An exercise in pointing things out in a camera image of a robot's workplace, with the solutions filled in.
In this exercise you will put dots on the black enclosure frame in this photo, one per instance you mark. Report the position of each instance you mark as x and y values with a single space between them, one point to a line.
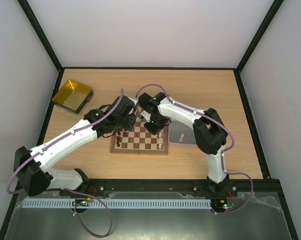
146 71

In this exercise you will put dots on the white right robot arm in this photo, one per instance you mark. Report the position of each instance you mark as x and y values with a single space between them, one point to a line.
207 126

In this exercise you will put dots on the yellow tin lid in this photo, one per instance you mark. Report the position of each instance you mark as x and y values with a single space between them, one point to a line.
73 97

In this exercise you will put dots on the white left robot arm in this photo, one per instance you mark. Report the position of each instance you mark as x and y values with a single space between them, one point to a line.
34 168

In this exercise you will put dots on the slotted grey cable duct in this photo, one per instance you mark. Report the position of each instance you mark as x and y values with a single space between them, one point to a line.
63 203

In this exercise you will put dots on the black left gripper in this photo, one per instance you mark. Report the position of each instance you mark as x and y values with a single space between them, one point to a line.
129 126

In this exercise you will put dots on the pink metal tin tray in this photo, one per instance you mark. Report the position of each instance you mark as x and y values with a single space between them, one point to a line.
175 129

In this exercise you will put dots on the wooden chess board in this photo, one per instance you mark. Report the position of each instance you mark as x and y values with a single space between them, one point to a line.
140 141

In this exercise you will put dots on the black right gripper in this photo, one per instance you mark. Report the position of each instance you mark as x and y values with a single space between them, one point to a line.
155 127

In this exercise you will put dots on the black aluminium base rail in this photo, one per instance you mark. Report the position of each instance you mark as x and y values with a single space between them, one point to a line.
193 187

